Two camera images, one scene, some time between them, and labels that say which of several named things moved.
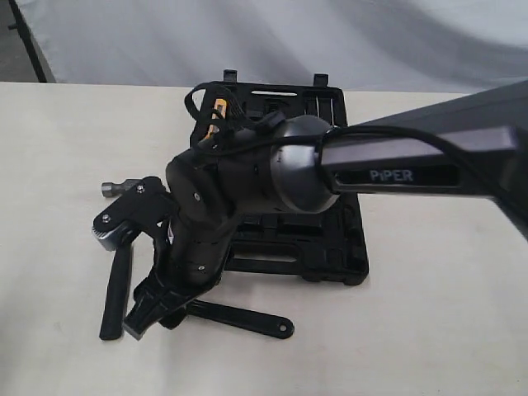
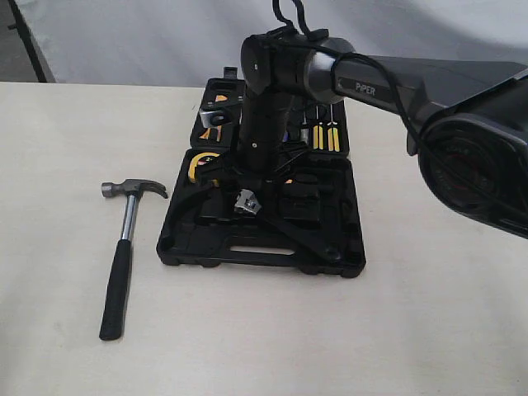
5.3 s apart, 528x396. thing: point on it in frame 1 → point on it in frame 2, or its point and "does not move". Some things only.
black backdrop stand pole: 19,25 does not move
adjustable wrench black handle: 256,322 → 311,246
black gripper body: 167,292 → 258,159
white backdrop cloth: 380,46 does not move
